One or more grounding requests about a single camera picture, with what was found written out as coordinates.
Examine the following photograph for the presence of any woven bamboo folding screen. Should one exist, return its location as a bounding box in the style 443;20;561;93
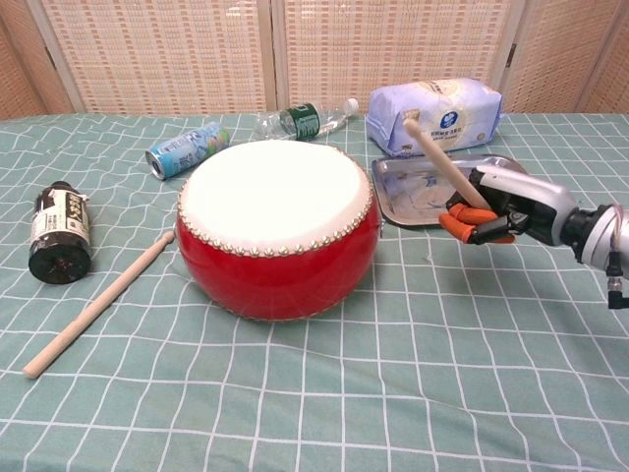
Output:
0;0;629;119

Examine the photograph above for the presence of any blue green drink can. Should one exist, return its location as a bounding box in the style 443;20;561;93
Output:
144;122;232;182

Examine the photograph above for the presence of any rectangular metal tray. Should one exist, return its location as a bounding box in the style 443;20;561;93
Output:
371;154;532;228

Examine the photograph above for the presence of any dark brown labelled bottle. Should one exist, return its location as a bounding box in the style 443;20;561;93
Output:
27;181;93;286

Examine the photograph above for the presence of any clear bottle green label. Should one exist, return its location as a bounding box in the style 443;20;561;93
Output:
254;97;361;143

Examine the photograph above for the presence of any lilac tissue pack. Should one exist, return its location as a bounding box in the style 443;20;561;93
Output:
365;81;505;158

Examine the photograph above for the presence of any wooden drumstick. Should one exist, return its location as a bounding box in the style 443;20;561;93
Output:
22;230;176;381
403;119;492;210

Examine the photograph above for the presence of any red drum white skin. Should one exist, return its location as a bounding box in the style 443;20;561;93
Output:
175;140;383;324

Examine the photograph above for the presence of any green checked tablecloth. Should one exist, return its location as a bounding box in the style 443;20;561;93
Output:
0;111;629;472

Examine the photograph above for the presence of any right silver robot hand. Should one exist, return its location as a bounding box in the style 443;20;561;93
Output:
438;164;579;247

